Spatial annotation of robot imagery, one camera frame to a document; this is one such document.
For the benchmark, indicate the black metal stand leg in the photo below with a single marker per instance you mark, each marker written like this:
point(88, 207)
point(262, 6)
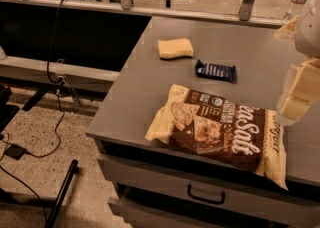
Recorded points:
point(73, 168)

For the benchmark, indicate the black power adapter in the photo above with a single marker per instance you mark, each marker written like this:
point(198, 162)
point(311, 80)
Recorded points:
point(15, 151)

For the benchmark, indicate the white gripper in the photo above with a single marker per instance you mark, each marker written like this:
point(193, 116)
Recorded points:
point(308, 33)

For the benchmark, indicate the grey lower drawer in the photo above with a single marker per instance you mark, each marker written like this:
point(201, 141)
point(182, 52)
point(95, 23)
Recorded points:
point(140, 216)

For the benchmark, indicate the brown sea salt chips bag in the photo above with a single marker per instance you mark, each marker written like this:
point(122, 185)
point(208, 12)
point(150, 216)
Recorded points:
point(214, 127)

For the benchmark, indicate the yellow sponge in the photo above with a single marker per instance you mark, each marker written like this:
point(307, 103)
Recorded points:
point(176, 48)

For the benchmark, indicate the dark blue rxbar wrapper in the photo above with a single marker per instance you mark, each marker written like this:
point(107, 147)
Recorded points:
point(216, 72)

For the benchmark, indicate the grey drawer with black handle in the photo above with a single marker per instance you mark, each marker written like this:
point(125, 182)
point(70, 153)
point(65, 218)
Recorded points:
point(206, 192)

